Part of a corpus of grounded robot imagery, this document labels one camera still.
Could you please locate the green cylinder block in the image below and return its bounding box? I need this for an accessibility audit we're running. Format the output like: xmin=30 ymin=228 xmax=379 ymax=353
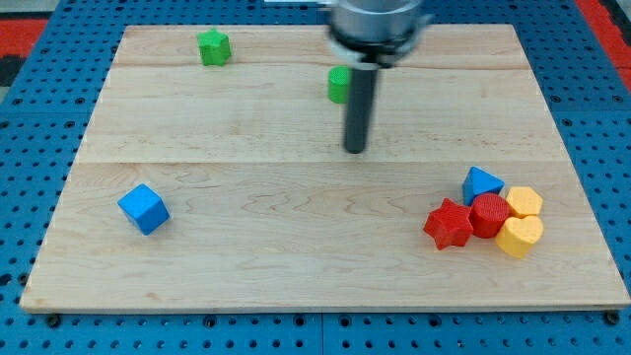
xmin=327 ymin=66 xmax=351 ymax=104

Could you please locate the green star block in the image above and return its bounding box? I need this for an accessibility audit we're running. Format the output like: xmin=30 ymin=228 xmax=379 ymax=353
xmin=196 ymin=28 xmax=232 ymax=66

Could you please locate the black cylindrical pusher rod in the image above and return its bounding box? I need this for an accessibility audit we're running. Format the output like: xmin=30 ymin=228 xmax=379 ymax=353
xmin=344 ymin=69 xmax=379 ymax=154

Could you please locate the yellow hexagon block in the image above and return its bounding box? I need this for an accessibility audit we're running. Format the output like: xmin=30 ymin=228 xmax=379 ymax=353
xmin=506 ymin=186 xmax=543 ymax=218

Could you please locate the light wooden board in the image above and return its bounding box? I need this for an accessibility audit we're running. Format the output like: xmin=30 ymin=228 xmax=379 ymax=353
xmin=20 ymin=25 xmax=630 ymax=315

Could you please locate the red star block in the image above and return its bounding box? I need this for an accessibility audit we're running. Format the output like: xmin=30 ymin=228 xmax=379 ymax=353
xmin=423 ymin=198 xmax=473 ymax=249

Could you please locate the blue cube block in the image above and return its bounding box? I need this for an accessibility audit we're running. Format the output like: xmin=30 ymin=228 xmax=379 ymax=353
xmin=117 ymin=183 xmax=170 ymax=236

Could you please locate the yellow heart block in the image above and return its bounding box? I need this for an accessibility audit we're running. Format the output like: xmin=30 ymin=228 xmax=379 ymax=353
xmin=495 ymin=215 xmax=544 ymax=258

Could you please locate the blue triangle block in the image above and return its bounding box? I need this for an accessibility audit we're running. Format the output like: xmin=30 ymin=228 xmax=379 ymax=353
xmin=461 ymin=167 xmax=505 ymax=206

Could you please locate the red cylinder block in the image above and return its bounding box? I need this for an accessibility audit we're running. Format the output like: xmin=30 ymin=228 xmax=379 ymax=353
xmin=469 ymin=192 xmax=511 ymax=239

